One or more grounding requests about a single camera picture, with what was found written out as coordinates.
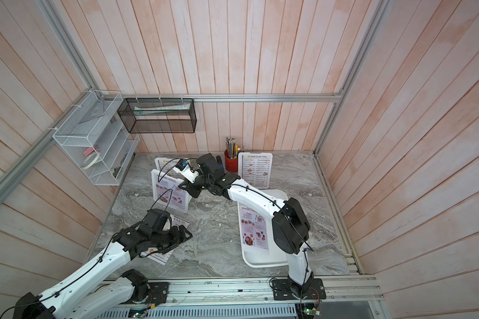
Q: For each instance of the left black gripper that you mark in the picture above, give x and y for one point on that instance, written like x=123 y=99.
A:
x=177 y=239

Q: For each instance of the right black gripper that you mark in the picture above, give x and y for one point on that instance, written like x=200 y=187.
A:
x=191 y=189

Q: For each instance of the dim sum inn menu sheet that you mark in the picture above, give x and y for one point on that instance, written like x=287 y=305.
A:
x=162 y=255

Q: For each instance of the white menu holder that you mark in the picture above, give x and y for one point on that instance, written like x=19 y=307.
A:
x=171 y=191
x=165 y=164
x=255 y=169

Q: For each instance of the special menu sheet top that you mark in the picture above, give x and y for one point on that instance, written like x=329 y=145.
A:
x=171 y=193

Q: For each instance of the special menu sheet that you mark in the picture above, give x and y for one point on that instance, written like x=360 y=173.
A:
x=171 y=193
x=253 y=230

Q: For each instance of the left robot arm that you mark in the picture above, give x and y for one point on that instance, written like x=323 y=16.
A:
x=78 y=296

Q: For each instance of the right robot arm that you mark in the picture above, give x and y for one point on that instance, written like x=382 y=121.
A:
x=290 y=226

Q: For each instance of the special menu sheet lower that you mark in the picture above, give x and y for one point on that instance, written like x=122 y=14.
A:
x=253 y=230

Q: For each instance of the blue stapler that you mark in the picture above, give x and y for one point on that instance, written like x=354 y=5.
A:
x=220 y=162

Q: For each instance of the red pencil cup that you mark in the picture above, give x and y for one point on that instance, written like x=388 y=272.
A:
x=231 y=164

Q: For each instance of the pencils in cup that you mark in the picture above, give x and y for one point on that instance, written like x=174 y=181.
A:
x=232 y=148

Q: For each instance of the papers in black basket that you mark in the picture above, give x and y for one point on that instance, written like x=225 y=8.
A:
x=172 y=110

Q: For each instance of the white tape roll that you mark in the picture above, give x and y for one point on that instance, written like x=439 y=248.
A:
x=91 y=160

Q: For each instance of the white plastic tray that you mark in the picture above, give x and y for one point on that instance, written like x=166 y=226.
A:
x=266 y=206

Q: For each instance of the pink eraser block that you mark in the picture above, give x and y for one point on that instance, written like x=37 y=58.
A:
x=88 y=151

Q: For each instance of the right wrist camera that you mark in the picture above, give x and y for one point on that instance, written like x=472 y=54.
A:
x=184 y=168

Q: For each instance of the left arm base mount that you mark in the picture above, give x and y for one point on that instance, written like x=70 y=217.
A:
x=144 y=291

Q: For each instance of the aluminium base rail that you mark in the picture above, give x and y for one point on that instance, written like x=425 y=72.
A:
x=258 y=290

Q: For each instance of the black mesh wall basket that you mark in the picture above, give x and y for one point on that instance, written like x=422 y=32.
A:
x=182 y=124

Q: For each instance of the white wire wall shelf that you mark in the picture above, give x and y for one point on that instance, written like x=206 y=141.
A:
x=94 y=122

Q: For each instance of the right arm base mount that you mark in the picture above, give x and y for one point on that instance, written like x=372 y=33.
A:
x=287 y=289

